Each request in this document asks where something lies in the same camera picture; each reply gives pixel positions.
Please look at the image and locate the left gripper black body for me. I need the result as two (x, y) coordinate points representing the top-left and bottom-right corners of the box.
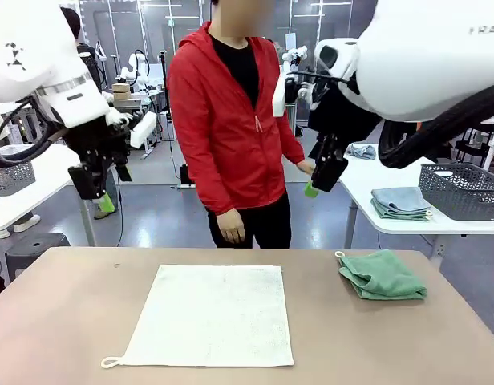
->
(64, 119), (131, 168)

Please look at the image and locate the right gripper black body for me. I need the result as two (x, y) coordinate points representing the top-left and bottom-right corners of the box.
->
(309, 77), (383, 146)

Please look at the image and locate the blue-gray towel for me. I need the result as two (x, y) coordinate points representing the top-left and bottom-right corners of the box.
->
(346, 143), (379, 161)
(370, 186), (432, 213)

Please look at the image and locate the gray woven plastic basket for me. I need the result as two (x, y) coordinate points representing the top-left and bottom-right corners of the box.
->
(418, 162), (494, 221)
(0, 160), (36, 197)

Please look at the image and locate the white terry towel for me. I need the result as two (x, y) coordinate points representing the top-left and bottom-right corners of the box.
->
(100, 263), (295, 369)

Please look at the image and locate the person's right hand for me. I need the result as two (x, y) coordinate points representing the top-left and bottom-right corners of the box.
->
(217, 208), (247, 245)

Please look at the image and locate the white side table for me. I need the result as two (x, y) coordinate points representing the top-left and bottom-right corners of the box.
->
(338, 143), (494, 270)
(0, 144), (98, 246)

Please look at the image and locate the gray work desk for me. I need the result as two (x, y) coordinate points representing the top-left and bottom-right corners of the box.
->
(110, 98), (168, 160)

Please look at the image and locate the clear plastic box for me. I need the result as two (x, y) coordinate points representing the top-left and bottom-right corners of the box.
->
(0, 144), (35, 161)

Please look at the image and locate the dark gray plastic stool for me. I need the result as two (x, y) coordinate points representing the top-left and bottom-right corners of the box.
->
(5, 233), (71, 284)

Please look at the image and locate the person in red jacket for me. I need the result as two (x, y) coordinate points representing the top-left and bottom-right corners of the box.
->
(166, 0), (306, 249)

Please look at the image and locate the standing person with black hair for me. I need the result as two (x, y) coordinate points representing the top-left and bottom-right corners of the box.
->
(60, 6), (106, 95)

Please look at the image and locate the black rolling cart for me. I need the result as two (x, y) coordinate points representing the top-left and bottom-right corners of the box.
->
(456, 127), (494, 164)

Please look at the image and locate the black floor cable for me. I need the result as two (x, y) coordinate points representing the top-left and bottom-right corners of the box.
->
(115, 180), (124, 247)

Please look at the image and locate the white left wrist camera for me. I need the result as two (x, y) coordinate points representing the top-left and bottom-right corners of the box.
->
(129, 111), (157, 148)

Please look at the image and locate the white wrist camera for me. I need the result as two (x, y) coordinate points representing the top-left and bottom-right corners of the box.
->
(129, 111), (157, 148)
(272, 72), (312, 119)

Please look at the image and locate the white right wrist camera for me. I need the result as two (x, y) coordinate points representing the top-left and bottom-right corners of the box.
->
(272, 72), (312, 119)

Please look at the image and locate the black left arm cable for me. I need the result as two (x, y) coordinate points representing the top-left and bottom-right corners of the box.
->
(0, 95), (71, 168)

